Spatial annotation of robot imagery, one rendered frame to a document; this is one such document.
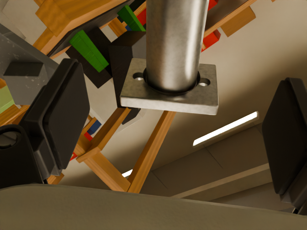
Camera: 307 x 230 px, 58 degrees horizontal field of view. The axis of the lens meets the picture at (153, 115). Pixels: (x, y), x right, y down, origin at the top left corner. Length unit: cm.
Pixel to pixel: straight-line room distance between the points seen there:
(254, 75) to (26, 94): 641
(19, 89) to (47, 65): 3
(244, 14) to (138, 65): 549
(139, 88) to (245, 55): 628
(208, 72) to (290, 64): 637
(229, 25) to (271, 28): 97
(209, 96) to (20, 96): 18
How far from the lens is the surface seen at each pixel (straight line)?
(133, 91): 16
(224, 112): 711
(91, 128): 661
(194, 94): 16
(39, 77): 26
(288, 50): 643
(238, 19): 567
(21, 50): 27
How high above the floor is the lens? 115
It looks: 14 degrees up
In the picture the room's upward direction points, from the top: 139 degrees clockwise
